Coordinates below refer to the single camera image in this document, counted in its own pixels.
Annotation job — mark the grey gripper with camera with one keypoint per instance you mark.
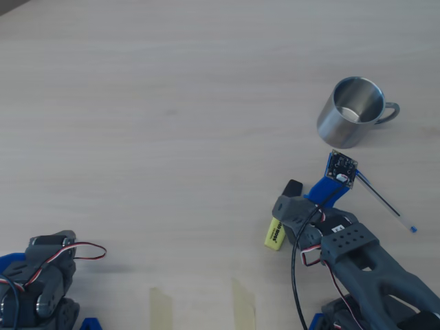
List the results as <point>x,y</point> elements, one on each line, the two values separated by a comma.
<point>287,207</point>

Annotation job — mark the yellow highlighter with black cap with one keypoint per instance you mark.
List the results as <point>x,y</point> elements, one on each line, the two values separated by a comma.
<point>275,237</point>

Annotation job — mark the blue ballpoint pen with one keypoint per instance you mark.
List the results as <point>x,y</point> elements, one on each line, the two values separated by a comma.
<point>378,195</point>

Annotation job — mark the wide yellowish masking tape strip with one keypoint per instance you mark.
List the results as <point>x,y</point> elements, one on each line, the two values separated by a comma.
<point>243,306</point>

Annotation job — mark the narrow yellowish masking tape strip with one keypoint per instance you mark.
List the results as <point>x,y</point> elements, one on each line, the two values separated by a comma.
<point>161,309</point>

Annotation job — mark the blue camera mount bracket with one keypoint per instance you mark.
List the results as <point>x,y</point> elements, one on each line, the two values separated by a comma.
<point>321,190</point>

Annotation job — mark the black camera circuit board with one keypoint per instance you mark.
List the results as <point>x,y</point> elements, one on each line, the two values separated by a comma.
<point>340,168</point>

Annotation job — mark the grey robot arm with camera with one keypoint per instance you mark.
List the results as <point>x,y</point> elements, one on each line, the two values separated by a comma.
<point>378,275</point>

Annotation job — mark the blue arm base with camera arm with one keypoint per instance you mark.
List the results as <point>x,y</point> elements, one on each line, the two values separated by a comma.
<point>316,323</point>

